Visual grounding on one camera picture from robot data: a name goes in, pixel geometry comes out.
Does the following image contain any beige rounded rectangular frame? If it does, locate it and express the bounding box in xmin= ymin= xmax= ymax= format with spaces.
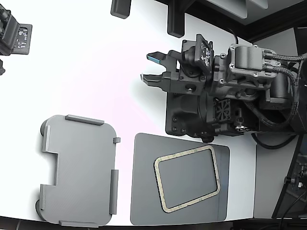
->
xmin=153 ymin=145 xmax=222 ymax=213

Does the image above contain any light gray plastic box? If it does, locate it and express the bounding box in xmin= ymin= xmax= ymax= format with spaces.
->
xmin=35 ymin=114 xmax=121 ymax=228

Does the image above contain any black braided cable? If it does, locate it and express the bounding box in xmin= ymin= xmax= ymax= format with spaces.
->
xmin=263 ymin=53 xmax=307 ymax=65
xmin=263 ymin=66 xmax=302 ymax=88

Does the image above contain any black wrist camera with board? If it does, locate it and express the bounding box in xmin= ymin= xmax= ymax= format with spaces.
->
xmin=179 ymin=34 xmax=214 ymax=81

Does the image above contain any thin black power cable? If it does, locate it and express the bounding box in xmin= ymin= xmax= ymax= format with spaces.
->
xmin=227 ymin=26 xmax=240 ymax=45

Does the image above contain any black electronics device with knob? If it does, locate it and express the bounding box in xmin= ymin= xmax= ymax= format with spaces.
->
xmin=284 ymin=153 xmax=307 ymax=193

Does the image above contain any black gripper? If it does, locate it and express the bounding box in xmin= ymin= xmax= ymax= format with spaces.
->
xmin=140 ymin=39 xmax=218 ymax=96

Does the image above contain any black camera with circuit board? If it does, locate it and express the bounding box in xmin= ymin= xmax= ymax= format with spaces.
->
xmin=0 ymin=4 xmax=33 ymax=57

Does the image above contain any black frame rail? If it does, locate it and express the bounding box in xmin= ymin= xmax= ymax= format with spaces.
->
xmin=153 ymin=0 xmax=307 ymax=43

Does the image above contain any black diagonal pole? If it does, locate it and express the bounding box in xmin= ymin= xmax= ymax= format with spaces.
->
xmin=272 ymin=134 xmax=304 ymax=219

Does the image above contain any black stand leg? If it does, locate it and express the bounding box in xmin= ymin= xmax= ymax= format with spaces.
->
xmin=166 ymin=0 xmax=186 ymax=39
xmin=110 ymin=0 xmax=132 ymax=20

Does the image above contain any dark gray flat mat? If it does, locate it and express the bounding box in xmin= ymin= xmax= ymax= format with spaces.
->
xmin=130 ymin=133 xmax=231 ymax=226

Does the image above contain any black six-joint robot arm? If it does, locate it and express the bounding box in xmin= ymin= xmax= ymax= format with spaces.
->
xmin=211 ymin=43 xmax=307 ymax=135

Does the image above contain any black smooth cable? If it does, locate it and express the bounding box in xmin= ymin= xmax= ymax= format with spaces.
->
xmin=250 ymin=132 xmax=299 ymax=150

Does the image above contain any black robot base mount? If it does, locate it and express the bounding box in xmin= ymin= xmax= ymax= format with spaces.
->
xmin=165 ymin=91 xmax=214 ymax=144

